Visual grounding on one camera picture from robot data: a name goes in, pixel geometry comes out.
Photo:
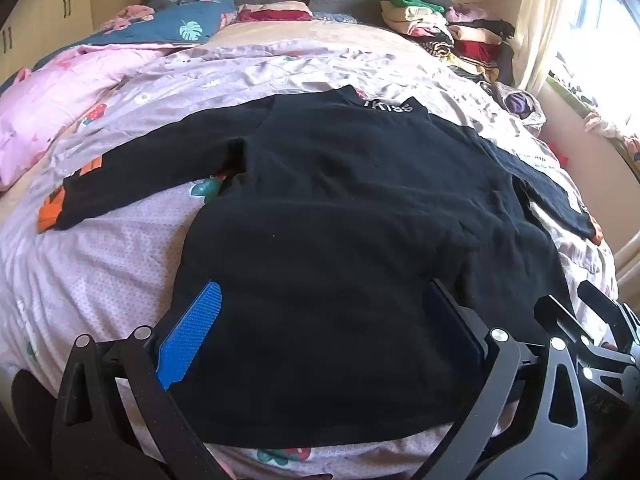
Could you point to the lilac printed bed cover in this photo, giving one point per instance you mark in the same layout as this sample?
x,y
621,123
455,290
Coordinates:
x,y
110,270

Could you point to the black sweater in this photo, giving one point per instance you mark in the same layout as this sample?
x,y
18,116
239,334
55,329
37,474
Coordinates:
x,y
340,200

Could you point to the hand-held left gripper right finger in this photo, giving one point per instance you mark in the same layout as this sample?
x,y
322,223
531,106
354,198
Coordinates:
x,y
450,325

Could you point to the pink floral cloth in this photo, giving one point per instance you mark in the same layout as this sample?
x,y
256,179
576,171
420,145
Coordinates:
x,y
132,14

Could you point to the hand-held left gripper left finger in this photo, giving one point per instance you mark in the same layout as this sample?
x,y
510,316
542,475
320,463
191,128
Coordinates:
x,y
190,335

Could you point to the pile of folded clothes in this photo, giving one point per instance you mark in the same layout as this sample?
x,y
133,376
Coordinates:
x,y
450,35

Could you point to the blue patterned pillow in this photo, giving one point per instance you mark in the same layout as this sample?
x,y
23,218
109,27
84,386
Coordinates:
x,y
337,18

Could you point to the small red item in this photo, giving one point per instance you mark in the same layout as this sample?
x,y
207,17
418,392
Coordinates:
x,y
560,154

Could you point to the pink quilt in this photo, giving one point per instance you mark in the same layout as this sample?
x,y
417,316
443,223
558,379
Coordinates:
x,y
55,90

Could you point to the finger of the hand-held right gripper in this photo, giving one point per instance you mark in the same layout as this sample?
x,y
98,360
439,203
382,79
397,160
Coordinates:
x,y
562,317
607,310

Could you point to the window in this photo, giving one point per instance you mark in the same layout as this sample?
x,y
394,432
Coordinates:
x,y
610,25

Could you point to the teal leaf print quilt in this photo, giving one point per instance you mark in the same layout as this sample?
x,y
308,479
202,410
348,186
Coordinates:
x,y
155,25

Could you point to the cream wardrobe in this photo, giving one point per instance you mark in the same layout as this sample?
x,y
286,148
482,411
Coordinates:
x,y
40,10

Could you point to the beige bed sheet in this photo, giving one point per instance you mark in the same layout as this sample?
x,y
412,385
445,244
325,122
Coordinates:
x,y
280,32

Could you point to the clothes on windowsill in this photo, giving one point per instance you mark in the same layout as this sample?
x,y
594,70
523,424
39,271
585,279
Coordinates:
x,y
600,120

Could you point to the red folded cloth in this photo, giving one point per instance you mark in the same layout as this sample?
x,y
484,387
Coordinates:
x,y
272,12

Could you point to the purple cloth bundle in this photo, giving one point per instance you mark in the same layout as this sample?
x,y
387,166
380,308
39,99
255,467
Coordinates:
x,y
520,102

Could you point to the cream curtain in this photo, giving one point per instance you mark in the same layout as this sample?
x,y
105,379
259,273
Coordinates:
x,y
545,15

